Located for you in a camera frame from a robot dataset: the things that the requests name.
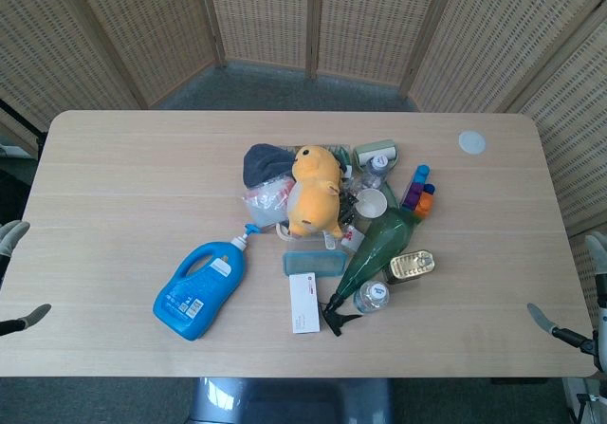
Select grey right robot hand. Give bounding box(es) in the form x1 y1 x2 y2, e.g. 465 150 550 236
526 231 607 373

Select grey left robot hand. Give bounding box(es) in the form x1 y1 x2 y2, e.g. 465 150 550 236
0 219 52 338

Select blue detergent bottle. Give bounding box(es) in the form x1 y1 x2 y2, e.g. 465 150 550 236
152 223 263 344

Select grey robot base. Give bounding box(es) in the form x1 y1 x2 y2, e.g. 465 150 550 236
192 378 395 424

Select black metal stand rod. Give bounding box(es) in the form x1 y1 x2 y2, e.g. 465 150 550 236
0 100 48 141

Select gold rectangular tin can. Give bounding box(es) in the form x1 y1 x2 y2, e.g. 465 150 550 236
389 248 436 286

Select water bottle with blue liquid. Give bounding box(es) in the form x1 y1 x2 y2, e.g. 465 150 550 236
353 279 391 315

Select colourful toy building blocks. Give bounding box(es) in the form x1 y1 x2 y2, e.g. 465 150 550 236
400 163 436 219

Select green spray bottle black trigger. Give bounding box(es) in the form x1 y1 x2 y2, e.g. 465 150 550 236
322 208 425 339

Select white round table grommet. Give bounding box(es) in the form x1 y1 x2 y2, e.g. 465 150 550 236
457 129 488 155

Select wicker folding screen panel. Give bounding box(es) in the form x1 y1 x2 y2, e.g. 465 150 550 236
0 0 149 157
307 0 459 94
505 15 607 238
61 0 227 110
402 0 607 113
206 0 318 77

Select white red snack packet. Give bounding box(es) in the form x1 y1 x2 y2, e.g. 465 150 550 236
340 224 366 254

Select white paper cup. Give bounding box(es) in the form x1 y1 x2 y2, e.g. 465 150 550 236
354 187 388 220

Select black binder clips bag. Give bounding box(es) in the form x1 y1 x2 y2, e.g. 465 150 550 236
338 190 359 227

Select clear water bottle white cap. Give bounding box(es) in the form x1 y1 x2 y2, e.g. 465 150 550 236
359 155 395 191

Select clear food container blue rim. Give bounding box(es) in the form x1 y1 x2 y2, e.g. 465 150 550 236
283 250 346 280

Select white cardboard box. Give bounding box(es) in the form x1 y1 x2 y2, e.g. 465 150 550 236
288 273 324 335

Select clear zip plastic bag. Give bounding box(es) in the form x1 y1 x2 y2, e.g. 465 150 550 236
240 176 298 231

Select orange plush toy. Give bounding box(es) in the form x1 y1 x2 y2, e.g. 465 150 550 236
286 144 346 240

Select dark grey cloth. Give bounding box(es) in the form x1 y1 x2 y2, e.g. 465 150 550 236
243 142 298 191

